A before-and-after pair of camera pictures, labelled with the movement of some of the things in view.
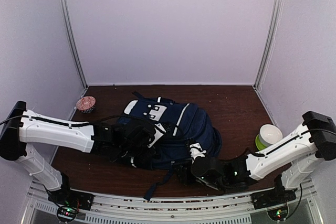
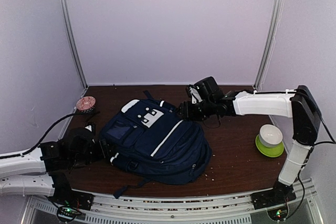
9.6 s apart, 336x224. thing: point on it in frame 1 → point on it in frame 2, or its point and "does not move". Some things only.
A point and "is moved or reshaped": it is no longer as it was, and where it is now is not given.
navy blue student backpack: x=183 y=124 is moved or reshaped
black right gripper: x=185 y=174 → x=186 y=112
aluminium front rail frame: x=311 y=208 does not move
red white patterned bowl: x=85 y=105 does not move
